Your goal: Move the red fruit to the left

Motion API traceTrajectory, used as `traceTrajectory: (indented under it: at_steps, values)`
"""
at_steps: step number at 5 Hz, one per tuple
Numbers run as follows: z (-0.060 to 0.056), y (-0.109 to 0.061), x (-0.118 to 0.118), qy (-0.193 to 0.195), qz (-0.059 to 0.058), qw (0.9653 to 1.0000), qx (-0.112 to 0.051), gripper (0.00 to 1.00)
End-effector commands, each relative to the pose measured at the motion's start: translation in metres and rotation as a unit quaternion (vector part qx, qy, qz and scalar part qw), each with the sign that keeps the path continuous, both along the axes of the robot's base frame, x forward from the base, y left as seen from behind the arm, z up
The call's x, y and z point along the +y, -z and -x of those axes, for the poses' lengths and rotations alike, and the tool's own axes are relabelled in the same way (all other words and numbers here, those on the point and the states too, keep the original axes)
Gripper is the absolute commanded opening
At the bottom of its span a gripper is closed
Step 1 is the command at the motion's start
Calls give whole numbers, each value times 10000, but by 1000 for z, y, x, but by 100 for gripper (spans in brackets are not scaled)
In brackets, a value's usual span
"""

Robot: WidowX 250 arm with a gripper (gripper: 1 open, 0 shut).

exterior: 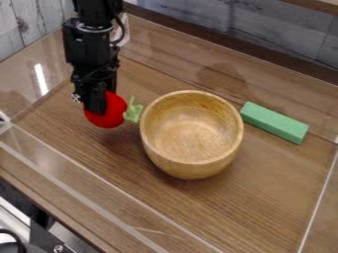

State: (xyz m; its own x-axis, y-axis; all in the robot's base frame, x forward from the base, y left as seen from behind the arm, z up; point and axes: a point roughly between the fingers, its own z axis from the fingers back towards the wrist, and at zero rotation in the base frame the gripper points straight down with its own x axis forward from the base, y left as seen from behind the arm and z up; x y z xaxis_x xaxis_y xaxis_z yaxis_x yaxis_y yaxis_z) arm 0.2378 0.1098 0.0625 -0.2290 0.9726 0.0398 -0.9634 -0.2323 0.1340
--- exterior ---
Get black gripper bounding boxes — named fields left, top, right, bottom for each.
left=61, top=18, right=120, bottom=115

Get red plush strawberry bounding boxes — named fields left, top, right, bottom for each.
left=82, top=91, right=144, bottom=128

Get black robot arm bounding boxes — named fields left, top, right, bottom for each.
left=61, top=0, right=125, bottom=115

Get wooden bowl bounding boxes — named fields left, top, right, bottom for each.
left=140, top=90, right=244, bottom=180

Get clear acrylic tray walls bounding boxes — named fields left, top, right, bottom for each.
left=0, top=8, right=338, bottom=253

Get green rectangular block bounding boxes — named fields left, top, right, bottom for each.
left=240, top=102, right=308, bottom=144

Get clear acrylic corner bracket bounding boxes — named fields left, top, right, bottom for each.
left=109, top=13, right=130, bottom=46

